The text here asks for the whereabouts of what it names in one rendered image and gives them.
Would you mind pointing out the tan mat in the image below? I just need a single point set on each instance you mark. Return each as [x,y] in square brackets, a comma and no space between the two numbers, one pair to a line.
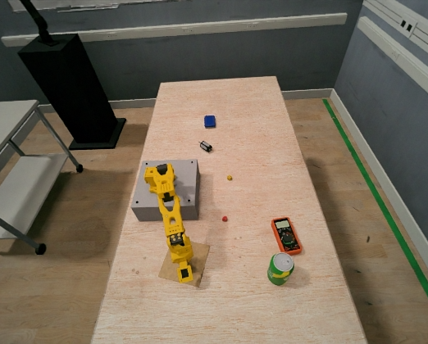
[197,263]

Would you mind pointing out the blue flat block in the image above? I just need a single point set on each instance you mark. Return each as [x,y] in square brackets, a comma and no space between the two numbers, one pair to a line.
[209,121]

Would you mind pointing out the orange digital multimeter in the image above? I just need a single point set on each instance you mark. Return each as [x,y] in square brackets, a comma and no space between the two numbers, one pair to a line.
[285,236]

